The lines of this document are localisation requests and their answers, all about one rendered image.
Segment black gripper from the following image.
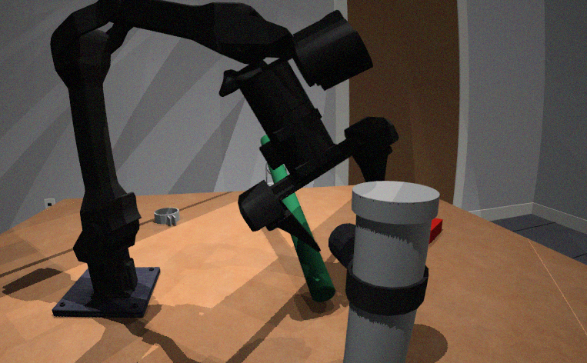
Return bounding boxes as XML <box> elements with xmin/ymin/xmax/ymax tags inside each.
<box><xmin>238</xmin><ymin>98</ymin><xmax>399</xmax><ymax>252</ymax></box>

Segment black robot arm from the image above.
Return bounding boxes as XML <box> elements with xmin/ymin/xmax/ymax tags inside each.
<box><xmin>50</xmin><ymin>0</ymin><xmax>373</xmax><ymax>299</ymax></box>

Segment grey metal band clamp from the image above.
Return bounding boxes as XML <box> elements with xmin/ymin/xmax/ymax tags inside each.
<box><xmin>154</xmin><ymin>208</ymin><xmax>180</xmax><ymax>226</ymax></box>

